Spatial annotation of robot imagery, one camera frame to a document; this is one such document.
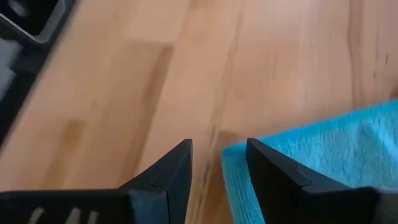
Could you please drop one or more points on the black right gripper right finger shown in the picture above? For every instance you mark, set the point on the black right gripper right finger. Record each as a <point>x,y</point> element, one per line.
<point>273,177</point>

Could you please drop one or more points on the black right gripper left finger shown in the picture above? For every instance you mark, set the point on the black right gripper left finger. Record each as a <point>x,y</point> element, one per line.
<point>175,174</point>

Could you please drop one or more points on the black aluminium table frame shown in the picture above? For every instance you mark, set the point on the black aluminium table frame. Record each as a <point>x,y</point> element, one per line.
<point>28,62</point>

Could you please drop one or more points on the light blue microfiber towel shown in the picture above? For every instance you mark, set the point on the light blue microfiber towel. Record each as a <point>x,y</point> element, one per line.
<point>342,146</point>

